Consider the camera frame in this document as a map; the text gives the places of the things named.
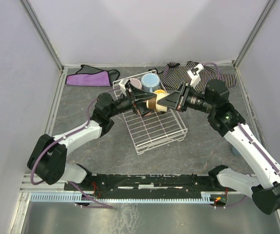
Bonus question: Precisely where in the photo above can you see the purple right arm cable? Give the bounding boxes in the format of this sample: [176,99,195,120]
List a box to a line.
[202,62,280,215]

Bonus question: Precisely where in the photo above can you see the blue plastic cup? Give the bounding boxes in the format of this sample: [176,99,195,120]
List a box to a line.
[232,146,240,156]

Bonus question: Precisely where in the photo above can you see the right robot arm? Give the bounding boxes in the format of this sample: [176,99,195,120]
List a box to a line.
[157,79,280,215]

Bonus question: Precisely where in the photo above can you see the yellow plastic cup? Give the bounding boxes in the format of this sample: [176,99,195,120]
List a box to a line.
[154,89,167,94]

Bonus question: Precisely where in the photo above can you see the white wire dish rack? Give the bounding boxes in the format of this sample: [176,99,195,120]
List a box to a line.
[112,70,188,155]

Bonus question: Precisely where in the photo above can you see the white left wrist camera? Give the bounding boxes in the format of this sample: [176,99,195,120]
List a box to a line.
[119,79,129,95]

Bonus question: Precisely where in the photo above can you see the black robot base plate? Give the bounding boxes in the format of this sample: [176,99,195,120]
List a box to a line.
[78,174,227,200]

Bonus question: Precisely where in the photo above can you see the purple microfiber cloth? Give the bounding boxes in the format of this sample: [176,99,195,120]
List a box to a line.
[65,65,120,87]

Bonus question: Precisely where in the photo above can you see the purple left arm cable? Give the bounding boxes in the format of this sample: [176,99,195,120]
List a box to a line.
[30,89,115,210]

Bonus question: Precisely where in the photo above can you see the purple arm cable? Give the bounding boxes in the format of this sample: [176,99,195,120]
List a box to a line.
[30,89,115,210]
[202,62,280,215]

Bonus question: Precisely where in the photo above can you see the striped cloth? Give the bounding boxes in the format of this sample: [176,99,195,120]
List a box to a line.
[149,61,237,92]

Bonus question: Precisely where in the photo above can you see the light blue cable duct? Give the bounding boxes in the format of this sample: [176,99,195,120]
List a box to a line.
[30,191,226,204]

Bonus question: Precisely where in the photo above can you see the light blue textured mug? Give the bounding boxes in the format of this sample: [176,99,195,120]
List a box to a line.
[140,73,160,92]

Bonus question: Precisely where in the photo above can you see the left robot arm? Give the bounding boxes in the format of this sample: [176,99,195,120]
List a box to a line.
[27,81,157,185]

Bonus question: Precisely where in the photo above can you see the metal steel cup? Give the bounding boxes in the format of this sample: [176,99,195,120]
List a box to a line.
[146,93,169,112]

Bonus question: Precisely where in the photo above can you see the lilac textured mug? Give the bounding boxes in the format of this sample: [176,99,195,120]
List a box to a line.
[129,78,142,89]

